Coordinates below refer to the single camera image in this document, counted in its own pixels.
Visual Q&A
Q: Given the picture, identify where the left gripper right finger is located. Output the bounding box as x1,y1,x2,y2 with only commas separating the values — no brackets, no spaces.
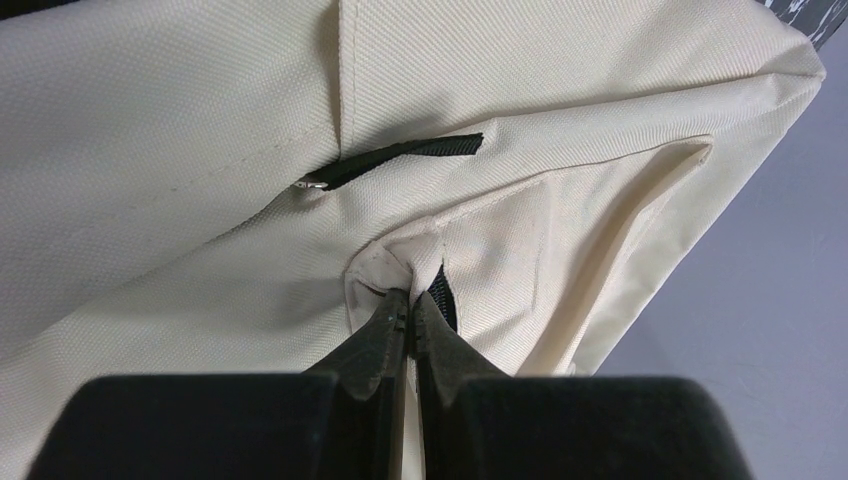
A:
412,295,751,479

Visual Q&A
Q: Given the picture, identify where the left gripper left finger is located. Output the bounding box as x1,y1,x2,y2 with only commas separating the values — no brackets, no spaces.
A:
28,290,409,479

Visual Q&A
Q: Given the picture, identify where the beige backpack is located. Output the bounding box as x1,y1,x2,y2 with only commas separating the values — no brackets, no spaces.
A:
1,1,826,479

